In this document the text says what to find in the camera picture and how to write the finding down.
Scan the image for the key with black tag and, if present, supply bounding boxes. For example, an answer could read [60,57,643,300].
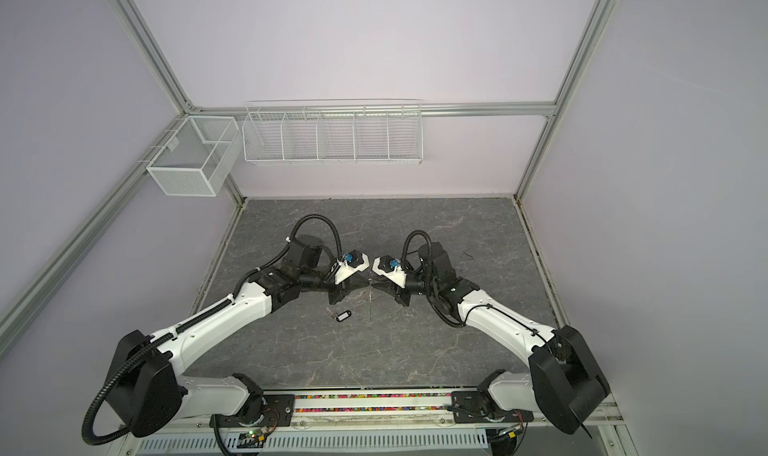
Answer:
[334,310,352,322]

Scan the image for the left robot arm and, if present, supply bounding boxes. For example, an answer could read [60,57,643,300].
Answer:
[81,215,370,446]

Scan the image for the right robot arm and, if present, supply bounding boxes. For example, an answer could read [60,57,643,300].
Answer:
[372,230,611,434]

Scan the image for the white mesh box basket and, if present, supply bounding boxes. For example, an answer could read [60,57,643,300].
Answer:
[147,116,242,197]

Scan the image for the small circuit board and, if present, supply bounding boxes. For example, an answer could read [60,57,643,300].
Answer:
[237,432,267,449]

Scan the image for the aluminium rail with coloured beads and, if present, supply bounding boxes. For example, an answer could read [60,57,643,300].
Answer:
[143,385,625,434]

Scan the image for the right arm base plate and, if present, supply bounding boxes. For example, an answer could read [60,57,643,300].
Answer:
[447,390,534,424]

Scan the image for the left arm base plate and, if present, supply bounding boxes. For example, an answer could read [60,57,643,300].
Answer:
[209,393,296,429]

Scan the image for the white wire shelf basket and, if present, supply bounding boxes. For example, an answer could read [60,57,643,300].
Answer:
[241,101,424,165]

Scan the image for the white slotted cable duct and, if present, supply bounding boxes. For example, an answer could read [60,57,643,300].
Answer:
[136,428,490,455]

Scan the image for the aluminium frame profiles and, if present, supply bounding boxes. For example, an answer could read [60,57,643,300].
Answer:
[1,0,618,356]

